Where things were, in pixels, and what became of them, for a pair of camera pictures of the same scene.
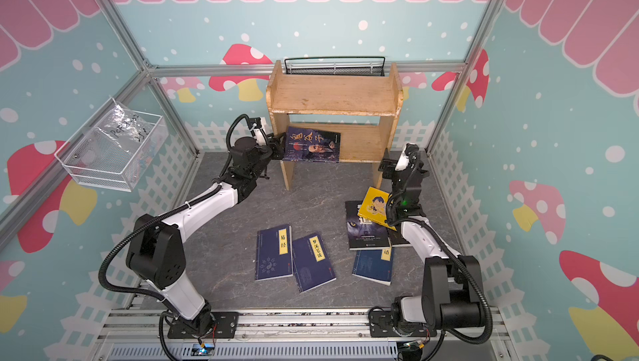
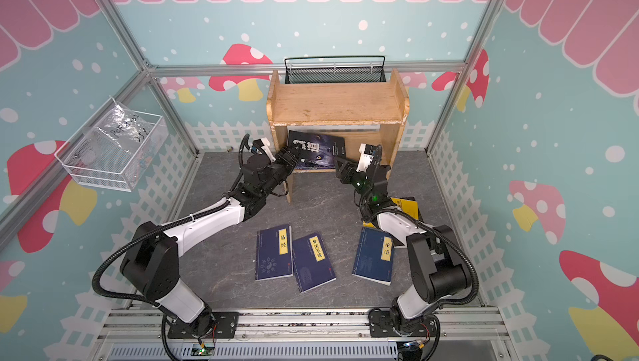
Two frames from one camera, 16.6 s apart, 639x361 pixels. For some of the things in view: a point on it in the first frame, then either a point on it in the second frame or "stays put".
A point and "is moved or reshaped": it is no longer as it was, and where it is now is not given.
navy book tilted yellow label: x=313 y=265 stays put
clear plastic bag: x=125 y=128 stays put
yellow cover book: x=373 y=207 is moved or reshaped
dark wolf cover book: x=363 y=234 -> x=316 y=150
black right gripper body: x=394 y=165 -> x=350 y=173
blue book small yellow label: x=375 y=265 stays put
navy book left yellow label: x=274 y=256 stays put
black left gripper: x=278 y=147 -> x=293 y=157
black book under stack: x=396 y=237 stays put
